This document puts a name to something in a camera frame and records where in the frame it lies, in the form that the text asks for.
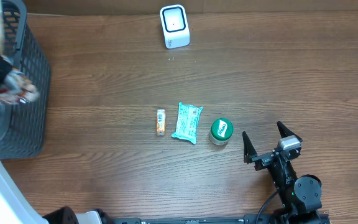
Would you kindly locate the white barcode scanner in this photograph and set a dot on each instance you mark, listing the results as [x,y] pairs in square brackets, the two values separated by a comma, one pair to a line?
[175,27]

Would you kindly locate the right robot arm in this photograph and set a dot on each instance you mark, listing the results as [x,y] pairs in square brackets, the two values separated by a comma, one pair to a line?
[300,196]

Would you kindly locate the green lid jar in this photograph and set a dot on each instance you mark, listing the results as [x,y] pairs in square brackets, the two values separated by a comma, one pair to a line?
[221,131]

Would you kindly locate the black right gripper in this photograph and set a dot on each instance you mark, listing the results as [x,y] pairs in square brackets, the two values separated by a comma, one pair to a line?
[268,157]

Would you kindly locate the grey plastic mesh basket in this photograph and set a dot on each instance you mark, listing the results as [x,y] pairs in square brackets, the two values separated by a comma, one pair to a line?
[22,126]

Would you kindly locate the teal tissue packet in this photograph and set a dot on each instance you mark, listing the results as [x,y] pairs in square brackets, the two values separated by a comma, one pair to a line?
[187,122]

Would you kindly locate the white brown snack bag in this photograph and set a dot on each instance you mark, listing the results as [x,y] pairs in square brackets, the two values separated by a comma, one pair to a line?
[17,88]

